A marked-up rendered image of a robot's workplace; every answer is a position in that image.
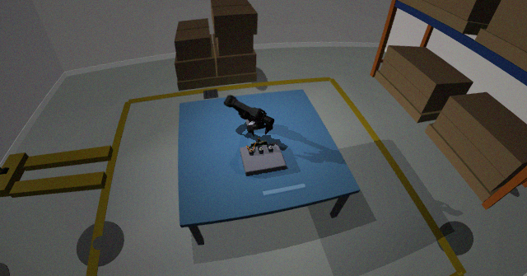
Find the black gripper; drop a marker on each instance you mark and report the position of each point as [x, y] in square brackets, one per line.
[259, 126]

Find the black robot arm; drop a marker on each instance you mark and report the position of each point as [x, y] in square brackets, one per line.
[249, 113]

